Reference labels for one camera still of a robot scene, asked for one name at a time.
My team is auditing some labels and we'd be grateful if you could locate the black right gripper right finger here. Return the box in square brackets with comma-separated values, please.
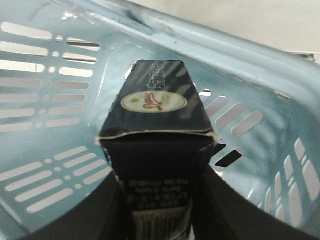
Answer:
[192, 166, 315, 240]

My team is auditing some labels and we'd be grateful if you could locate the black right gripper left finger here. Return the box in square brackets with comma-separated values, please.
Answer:
[20, 170, 130, 240]

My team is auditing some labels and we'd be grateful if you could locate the dark blue Chocofiello cookie box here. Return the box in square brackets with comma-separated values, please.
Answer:
[98, 60, 218, 240]

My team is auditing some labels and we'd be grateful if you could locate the light blue plastic shopping basket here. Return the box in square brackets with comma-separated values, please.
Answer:
[0, 0, 320, 240]

